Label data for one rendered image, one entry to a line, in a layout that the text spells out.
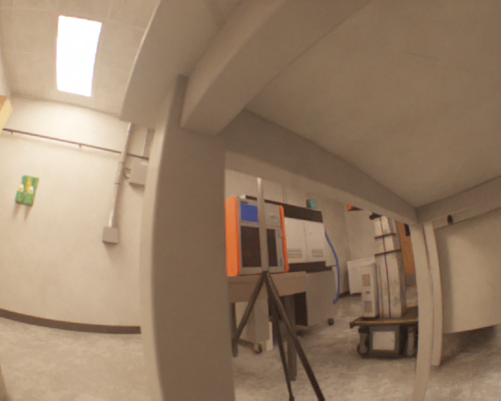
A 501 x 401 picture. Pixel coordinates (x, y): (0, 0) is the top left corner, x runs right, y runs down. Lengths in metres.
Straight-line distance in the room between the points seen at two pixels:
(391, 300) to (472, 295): 0.61
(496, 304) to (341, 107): 1.37
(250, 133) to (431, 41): 0.20
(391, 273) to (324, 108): 1.49
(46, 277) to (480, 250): 3.53
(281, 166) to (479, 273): 1.32
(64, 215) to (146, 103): 2.59
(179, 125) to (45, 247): 2.66
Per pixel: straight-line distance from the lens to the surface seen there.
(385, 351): 1.66
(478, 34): 0.27
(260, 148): 0.21
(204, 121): 0.15
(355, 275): 4.95
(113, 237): 2.55
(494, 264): 1.43
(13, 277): 2.92
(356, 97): 0.25
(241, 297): 1.01
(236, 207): 1.15
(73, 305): 2.72
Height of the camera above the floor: 0.71
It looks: 20 degrees up
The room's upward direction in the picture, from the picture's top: 3 degrees counter-clockwise
